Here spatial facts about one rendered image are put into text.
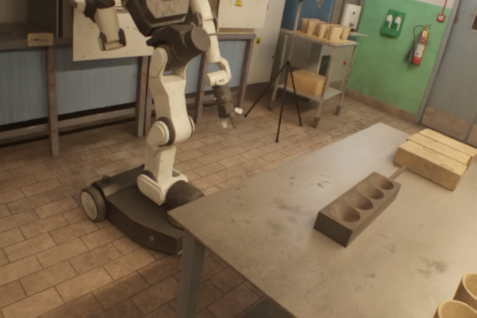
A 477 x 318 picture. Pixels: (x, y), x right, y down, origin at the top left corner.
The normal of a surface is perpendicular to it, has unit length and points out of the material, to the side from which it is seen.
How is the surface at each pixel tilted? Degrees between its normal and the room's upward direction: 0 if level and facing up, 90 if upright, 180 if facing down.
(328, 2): 90
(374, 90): 90
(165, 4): 72
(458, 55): 90
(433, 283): 0
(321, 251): 0
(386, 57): 90
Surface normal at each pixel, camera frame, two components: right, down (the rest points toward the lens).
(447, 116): -0.69, 0.21
